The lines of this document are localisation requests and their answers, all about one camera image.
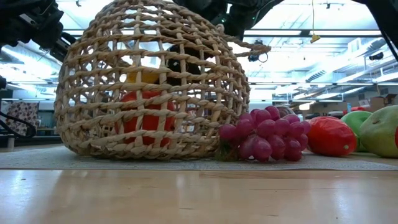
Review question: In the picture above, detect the grey woven placemat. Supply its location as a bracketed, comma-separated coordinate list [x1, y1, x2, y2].
[0, 145, 398, 171]

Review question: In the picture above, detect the red container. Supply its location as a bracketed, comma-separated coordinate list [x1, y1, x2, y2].
[343, 106, 368, 116]

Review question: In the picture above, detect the red bell pepper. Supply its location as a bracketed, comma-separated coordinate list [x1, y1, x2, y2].
[115, 90, 176, 146]

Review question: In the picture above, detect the long red chili pepper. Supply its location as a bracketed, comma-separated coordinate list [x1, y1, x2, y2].
[306, 115, 358, 157]

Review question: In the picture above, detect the dark red apple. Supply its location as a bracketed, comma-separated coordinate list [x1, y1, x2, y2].
[274, 105, 295, 116]

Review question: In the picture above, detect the black hanging camera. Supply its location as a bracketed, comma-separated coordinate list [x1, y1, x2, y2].
[247, 39, 269, 63]

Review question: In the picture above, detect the black metal table frame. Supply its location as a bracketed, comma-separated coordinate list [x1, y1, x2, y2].
[0, 135, 63, 147]

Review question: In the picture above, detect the floral patterned cloth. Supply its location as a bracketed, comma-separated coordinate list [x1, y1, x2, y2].
[5, 101, 40, 137]

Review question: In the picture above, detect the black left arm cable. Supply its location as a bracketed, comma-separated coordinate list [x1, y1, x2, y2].
[0, 111, 37, 139]

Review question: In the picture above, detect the cardboard box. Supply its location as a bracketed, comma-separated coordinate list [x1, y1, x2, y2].
[369, 95, 398, 114]

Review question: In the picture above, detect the purple grape bunch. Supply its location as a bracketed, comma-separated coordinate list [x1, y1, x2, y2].
[217, 105, 313, 162]

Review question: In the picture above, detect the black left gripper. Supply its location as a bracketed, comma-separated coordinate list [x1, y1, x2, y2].
[0, 0, 78, 63]

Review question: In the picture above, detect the woven rope basket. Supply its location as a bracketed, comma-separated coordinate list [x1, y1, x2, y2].
[53, 0, 272, 161]

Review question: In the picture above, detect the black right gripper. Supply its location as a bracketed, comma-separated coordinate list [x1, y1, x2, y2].
[164, 0, 284, 85]

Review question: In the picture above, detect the green pear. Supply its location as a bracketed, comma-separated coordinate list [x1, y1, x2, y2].
[358, 105, 398, 159]

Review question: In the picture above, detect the green apple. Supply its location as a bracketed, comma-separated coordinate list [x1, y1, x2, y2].
[340, 110, 373, 153]

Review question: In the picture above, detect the yellow hanging cord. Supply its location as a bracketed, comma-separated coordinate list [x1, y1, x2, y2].
[310, 0, 322, 44]

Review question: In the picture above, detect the yellow bell pepper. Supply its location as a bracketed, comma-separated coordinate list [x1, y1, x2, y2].
[126, 68, 164, 85]

